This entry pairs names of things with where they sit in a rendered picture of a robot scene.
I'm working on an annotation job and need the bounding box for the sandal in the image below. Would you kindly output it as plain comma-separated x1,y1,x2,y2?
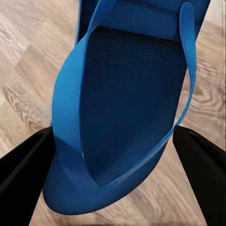
42,0,211,216

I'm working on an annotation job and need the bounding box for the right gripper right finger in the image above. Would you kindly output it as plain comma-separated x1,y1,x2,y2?
172,125,226,226

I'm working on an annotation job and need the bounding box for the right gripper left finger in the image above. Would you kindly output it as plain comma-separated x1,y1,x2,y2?
0,126,56,226

